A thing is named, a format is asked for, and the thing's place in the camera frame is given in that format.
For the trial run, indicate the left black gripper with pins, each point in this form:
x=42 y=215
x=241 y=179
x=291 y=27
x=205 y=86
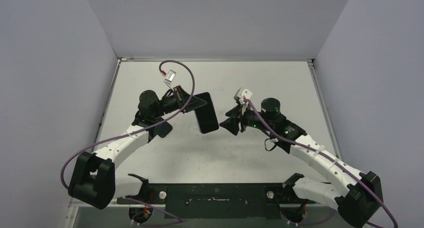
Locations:
x=179 y=94

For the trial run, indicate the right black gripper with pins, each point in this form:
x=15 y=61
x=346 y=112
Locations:
x=241 y=117

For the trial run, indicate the black smartphone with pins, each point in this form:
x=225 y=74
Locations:
x=206 y=115

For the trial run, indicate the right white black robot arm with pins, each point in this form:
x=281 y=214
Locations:
x=355 y=195

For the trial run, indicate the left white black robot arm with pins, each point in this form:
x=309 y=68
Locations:
x=94 y=179

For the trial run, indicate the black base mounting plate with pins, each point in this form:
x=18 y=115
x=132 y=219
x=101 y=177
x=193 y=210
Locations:
x=219 y=200

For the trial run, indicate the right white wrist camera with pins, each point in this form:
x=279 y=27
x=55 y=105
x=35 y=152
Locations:
x=242 y=97

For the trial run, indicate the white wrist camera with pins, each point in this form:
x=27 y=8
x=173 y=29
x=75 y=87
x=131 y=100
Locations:
x=169 y=77
x=242 y=97

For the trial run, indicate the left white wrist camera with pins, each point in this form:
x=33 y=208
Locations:
x=169 y=77

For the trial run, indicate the aluminium table frame rail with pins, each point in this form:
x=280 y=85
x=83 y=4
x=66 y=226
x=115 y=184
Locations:
x=324 y=108

